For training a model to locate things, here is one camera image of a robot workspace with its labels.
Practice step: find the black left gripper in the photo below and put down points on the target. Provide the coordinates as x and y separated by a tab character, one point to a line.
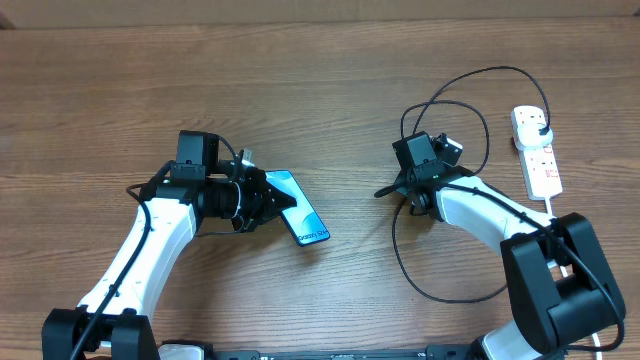
267	201

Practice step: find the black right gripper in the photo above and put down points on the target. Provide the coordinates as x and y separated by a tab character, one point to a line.
404	185

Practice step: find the blue screen smartphone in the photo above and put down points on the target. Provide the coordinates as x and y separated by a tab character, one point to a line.
302	220

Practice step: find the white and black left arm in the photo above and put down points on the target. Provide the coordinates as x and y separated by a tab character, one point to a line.
118	311

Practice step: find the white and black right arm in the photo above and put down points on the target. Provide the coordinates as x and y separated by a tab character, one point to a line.
563	295

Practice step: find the white charger plug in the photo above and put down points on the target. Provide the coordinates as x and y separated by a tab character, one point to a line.
530	137

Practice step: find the white power strip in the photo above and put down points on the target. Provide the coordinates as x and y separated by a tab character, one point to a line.
539	166

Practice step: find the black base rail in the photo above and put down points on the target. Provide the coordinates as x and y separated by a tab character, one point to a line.
325	354

